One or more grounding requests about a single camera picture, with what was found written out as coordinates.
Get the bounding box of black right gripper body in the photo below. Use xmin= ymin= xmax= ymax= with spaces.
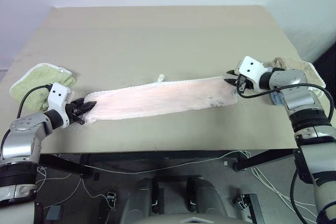
xmin=237 ymin=75 xmax=254 ymax=94

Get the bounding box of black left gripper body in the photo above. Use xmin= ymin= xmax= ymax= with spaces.
xmin=66 ymin=99 xmax=86 ymax=126

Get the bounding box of long pink towel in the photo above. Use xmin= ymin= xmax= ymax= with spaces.
xmin=83 ymin=73 xmax=237 ymax=125

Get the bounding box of folded green towel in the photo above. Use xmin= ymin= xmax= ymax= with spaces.
xmin=9 ymin=62 xmax=77 ymax=112

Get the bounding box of beige towel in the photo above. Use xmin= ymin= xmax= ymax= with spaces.
xmin=262 ymin=56 xmax=327 ymax=97

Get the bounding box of small blue cloth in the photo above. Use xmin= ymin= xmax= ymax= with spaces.
xmin=269 ymin=91 xmax=286 ymax=107

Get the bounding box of silver metal clasp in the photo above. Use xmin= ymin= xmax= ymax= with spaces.
xmin=235 ymin=194 xmax=249 ymax=210
xmin=106 ymin=191 xmax=118 ymax=210

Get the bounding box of small grey box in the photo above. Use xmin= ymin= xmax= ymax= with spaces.
xmin=46 ymin=205 xmax=62 ymax=221

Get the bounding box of grey rounded robot thigh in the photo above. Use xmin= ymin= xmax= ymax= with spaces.
xmin=185 ymin=176 xmax=229 ymax=224
xmin=122 ymin=177 xmax=161 ymax=224

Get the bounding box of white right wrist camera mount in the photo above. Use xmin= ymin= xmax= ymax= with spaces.
xmin=234 ymin=56 xmax=272 ymax=92

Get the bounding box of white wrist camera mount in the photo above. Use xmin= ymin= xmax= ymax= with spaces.
xmin=234 ymin=56 xmax=272 ymax=92
xmin=47 ymin=82 xmax=73 ymax=120

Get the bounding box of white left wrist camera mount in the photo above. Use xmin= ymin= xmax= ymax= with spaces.
xmin=47 ymin=82 xmax=73 ymax=120

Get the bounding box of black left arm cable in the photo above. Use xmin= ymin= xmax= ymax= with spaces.
xmin=16 ymin=84 xmax=53 ymax=119

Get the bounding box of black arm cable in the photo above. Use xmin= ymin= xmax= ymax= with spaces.
xmin=16 ymin=84 xmax=53 ymax=119
xmin=236 ymin=83 xmax=336 ymax=126

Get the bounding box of black table frame bar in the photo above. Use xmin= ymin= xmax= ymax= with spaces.
xmin=38 ymin=153 xmax=94 ymax=180
xmin=233 ymin=148 xmax=300 ymax=172

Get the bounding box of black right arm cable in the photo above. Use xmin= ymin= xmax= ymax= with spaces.
xmin=236 ymin=83 xmax=336 ymax=126

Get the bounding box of thin white cord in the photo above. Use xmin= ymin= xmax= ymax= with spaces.
xmin=35 ymin=150 xmax=250 ymax=206

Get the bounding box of white cable bundle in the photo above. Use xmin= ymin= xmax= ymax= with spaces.
xmin=250 ymin=166 xmax=320 ymax=210

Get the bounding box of black upright frame post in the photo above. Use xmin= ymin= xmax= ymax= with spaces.
xmin=247 ymin=193 xmax=266 ymax=224

